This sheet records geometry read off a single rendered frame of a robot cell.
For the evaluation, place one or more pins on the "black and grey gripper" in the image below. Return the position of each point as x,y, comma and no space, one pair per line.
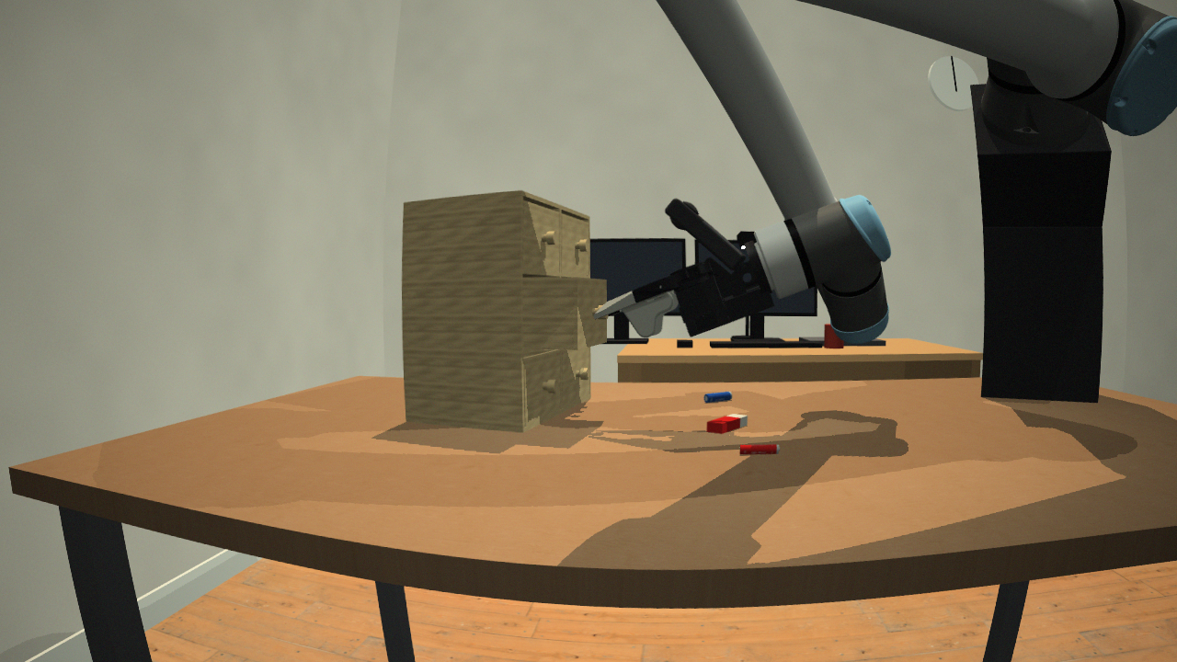
700,288

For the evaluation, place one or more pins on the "brown wooden chest of drawers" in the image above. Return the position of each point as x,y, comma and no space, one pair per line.
462,310

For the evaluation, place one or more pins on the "red and white eraser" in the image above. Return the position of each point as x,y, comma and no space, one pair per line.
728,423

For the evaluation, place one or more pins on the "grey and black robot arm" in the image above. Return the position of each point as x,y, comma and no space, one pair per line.
1116,59

